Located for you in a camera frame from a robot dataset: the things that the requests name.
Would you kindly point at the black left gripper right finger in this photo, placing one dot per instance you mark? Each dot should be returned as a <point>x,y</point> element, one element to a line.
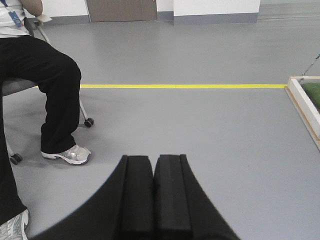
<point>182,209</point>

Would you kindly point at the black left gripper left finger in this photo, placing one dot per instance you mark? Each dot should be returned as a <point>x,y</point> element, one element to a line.
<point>121,209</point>

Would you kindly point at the brown wall panel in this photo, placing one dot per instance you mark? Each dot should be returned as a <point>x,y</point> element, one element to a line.
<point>122,10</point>

